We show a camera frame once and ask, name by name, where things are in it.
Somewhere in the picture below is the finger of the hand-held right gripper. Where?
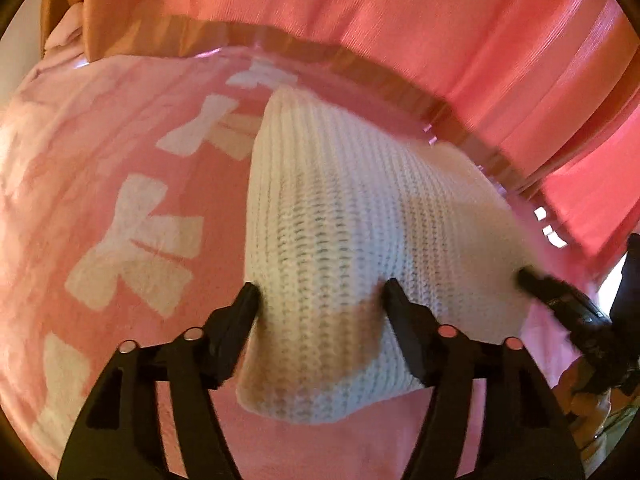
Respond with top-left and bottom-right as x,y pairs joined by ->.
516,266 -> 567,313

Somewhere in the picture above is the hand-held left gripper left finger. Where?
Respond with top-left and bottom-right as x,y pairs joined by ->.
56,283 -> 261,480

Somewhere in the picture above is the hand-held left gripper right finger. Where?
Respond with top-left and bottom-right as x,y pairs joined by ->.
381,278 -> 587,480

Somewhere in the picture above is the white knit sweater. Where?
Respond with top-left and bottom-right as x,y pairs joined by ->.
235,85 -> 539,426

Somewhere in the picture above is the person's right hand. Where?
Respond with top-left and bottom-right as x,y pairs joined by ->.
554,366 -> 614,461

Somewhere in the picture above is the pink blanket with white bows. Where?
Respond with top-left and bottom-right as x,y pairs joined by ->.
0,2 -> 603,480

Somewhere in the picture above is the pink curtain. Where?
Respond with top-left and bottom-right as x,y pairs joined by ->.
165,0 -> 640,267

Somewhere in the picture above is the brown bed frame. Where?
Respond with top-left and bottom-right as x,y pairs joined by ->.
42,0 -> 553,202

